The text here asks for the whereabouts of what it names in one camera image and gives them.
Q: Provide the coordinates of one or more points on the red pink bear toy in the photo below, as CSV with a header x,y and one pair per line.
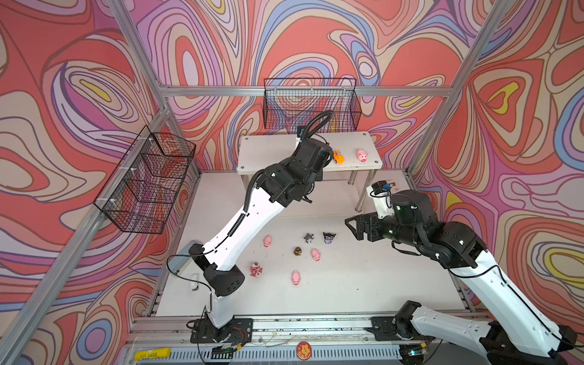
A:
x,y
256,270

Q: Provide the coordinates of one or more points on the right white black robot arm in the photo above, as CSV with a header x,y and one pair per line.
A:
x,y
519,332

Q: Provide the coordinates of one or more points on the orange toy car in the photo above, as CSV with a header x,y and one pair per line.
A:
x,y
338,157

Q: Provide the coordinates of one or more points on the pink pig toy front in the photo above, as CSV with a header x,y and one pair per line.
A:
x,y
296,278

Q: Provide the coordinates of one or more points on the red round sticker badge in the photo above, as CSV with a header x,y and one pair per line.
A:
x,y
304,351

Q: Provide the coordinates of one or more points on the black wire basket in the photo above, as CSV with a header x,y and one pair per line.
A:
x,y
289,103
152,173

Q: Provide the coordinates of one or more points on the grey stapler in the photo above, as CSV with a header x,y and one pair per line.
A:
x,y
176,263

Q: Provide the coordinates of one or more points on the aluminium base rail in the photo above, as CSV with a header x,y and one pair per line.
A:
x,y
345,338

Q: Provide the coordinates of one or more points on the left black wire basket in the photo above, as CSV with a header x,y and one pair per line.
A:
x,y
152,173

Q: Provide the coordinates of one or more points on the grey shark toy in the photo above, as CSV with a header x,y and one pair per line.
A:
x,y
309,238

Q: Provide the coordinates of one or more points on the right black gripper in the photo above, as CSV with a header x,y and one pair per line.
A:
x,y
372,220

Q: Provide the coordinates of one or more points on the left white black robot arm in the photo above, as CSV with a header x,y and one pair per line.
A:
x,y
269,192

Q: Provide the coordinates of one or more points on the pink pig toy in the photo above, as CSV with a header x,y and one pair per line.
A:
x,y
362,155
316,255
296,278
267,242

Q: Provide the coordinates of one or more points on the white shelf table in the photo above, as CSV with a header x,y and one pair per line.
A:
x,y
342,192

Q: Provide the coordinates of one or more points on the back black wire basket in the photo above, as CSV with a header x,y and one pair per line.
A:
x,y
289,103

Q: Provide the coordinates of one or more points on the dark purple figure toy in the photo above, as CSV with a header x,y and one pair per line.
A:
x,y
328,237

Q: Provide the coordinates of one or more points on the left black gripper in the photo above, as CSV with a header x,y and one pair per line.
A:
x,y
319,176

